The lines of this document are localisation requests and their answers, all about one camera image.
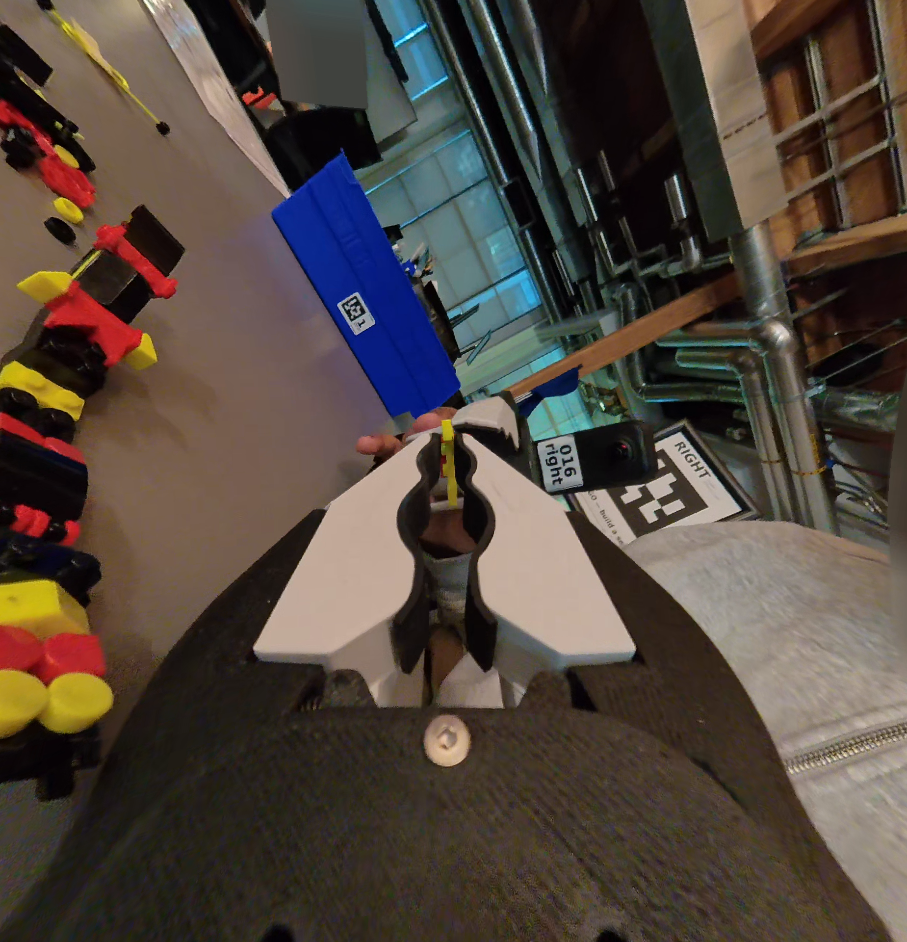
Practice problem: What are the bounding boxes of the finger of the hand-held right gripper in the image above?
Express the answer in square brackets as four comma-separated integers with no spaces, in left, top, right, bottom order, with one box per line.
[453,392,537,483]

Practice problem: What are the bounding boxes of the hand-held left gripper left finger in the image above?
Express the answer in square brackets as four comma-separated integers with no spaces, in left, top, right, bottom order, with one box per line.
[252,433,436,709]

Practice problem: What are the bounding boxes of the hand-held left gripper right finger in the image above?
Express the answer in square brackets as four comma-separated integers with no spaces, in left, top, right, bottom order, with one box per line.
[453,433,637,709]

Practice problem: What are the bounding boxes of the yellow lego piece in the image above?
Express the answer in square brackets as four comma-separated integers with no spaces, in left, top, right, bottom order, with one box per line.
[439,418,460,507]

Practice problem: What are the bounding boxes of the row of lego pieces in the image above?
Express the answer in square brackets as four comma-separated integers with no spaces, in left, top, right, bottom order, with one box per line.
[0,0,186,812]

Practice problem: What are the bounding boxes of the person's right hand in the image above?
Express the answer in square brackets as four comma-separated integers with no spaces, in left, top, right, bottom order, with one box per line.
[356,407,462,472]

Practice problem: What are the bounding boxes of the large paned window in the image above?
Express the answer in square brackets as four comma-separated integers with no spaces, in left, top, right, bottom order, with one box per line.
[354,0,573,363]

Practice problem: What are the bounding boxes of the wooden railing beam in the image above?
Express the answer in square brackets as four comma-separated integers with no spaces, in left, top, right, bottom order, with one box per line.
[508,213,907,400]

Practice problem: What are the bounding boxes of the grey zip hoodie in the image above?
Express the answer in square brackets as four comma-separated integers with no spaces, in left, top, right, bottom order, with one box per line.
[621,519,907,942]

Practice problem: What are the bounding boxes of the blue plastic bin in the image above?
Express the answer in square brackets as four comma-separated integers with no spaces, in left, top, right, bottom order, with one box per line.
[271,151,462,419]

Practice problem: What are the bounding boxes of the thin yellow rod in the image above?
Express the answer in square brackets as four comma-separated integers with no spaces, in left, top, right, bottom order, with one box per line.
[47,6,172,138]

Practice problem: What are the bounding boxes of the round silver duct pipe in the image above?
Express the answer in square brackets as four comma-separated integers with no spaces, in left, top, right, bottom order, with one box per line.
[729,221,842,535]

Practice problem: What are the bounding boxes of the rectangular grey duct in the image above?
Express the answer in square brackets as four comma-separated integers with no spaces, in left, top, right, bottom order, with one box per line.
[639,0,790,244]

